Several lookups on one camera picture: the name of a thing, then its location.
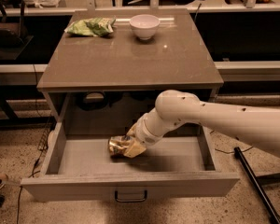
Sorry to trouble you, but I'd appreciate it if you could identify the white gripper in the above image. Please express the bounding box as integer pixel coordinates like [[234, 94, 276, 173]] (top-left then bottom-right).
[[123, 113, 161, 158]]

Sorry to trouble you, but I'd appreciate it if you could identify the crushed orange can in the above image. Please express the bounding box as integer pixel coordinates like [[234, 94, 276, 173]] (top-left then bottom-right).
[[108, 135, 133, 158]]

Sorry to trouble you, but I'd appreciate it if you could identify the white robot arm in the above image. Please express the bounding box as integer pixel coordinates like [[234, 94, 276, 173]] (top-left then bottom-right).
[[124, 90, 280, 158]]

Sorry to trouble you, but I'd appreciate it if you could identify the open grey top drawer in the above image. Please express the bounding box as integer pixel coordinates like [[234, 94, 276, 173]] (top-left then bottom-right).
[[21, 91, 241, 203]]

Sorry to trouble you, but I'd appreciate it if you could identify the grey drawer cabinet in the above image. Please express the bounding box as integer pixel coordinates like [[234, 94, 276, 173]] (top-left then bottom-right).
[[37, 9, 223, 135]]

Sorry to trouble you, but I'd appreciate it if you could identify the white bowl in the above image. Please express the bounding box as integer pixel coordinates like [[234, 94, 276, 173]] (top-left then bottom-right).
[[129, 14, 160, 40]]

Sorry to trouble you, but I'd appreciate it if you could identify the green chip bag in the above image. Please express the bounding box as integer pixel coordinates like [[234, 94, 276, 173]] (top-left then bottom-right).
[[64, 17, 116, 36]]

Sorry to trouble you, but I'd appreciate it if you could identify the black metal bar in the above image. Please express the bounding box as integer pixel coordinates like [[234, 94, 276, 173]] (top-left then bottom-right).
[[234, 147, 280, 224]]

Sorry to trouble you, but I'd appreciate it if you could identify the dark chair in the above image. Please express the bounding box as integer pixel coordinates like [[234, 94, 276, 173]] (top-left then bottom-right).
[[0, 0, 33, 60]]

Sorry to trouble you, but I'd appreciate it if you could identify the black drawer handle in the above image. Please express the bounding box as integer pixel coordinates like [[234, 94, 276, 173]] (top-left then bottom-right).
[[114, 190, 147, 203]]

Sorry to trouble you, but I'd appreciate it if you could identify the black cable left floor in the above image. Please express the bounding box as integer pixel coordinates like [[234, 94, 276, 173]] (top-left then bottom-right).
[[16, 157, 42, 224]]

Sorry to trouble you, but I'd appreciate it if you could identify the black floor cable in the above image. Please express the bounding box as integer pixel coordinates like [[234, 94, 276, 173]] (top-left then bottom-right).
[[210, 129, 255, 156]]

